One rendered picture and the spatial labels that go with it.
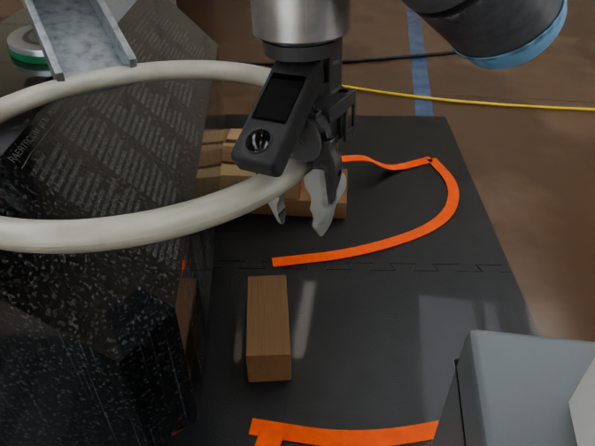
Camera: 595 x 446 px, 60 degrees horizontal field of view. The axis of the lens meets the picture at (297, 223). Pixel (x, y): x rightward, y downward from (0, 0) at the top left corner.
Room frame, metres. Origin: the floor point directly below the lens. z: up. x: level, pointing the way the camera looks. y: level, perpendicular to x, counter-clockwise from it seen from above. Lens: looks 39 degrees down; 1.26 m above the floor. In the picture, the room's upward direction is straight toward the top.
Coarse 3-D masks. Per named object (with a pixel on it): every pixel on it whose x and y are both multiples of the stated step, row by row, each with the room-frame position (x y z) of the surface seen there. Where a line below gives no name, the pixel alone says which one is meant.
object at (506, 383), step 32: (480, 352) 0.31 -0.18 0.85; (512, 352) 0.31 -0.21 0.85; (544, 352) 0.31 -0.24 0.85; (576, 352) 0.31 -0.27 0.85; (480, 384) 0.28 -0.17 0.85; (512, 384) 0.27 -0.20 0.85; (544, 384) 0.27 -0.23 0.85; (576, 384) 0.27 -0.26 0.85; (448, 416) 0.31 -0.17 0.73; (480, 416) 0.25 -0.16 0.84; (512, 416) 0.24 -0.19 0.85; (544, 416) 0.24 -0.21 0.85
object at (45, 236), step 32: (160, 64) 0.80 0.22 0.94; (192, 64) 0.79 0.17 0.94; (224, 64) 0.78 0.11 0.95; (32, 96) 0.69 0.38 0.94; (64, 96) 0.73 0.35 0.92; (224, 192) 0.39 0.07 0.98; (256, 192) 0.40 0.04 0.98; (0, 224) 0.35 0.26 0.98; (32, 224) 0.35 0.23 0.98; (64, 224) 0.34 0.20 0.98; (96, 224) 0.34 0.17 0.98; (128, 224) 0.35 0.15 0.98; (160, 224) 0.35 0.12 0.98; (192, 224) 0.36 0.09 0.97
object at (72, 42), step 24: (24, 0) 0.90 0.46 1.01; (48, 0) 0.99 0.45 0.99; (72, 0) 1.00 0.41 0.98; (96, 0) 0.94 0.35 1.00; (48, 24) 0.92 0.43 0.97; (72, 24) 0.92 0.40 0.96; (96, 24) 0.93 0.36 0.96; (48, 48) 0.78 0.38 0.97; (72, 48) 0.86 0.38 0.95; (96, 48) 0.87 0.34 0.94; (120, 48) 0.82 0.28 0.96; (72, 72) 0.80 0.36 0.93; (72, 96) 0.75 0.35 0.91
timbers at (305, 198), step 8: (240, 128) 2.17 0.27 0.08; (224, 136) 2.09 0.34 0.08; (336, 144) 2.03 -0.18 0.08; (304, 184) 1.69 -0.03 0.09; (304, 192) 1.64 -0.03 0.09; (344, 192) 1.64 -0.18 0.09; (288, 200) 1.59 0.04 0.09; (296, 200) 1.59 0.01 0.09; (304, 200) 1.59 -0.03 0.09; (344, 200) 1.58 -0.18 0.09; (264, 208) 1.60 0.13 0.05; (288, 208) 1.59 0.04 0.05; (296, 208) 1.58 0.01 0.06; (304, 208) 1.58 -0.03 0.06; (336, 208) 1.57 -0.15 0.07; (344, 208) 1.57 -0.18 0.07; (304, 216) 1.58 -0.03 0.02; (312, 216) 1.58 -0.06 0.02; (336, 216) 1.57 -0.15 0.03; (344, 216) 1.57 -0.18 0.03
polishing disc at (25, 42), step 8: (16, 32) 1.14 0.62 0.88; (24, 32) 1.14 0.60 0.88; (32, 32) 1.14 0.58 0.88; (8, 40) 1.09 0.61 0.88; (16, 40) 1.09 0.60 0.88; (24, 40) 1.09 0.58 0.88; (32, 40) 1.09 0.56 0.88; (16, 48) 1.05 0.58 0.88; (24, 48) 1.05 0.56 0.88; (32, 48) 1.05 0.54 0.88; (40, 48) 1.05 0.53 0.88; (32, 56) 1.04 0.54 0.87; (40, 56) 1.03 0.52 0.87
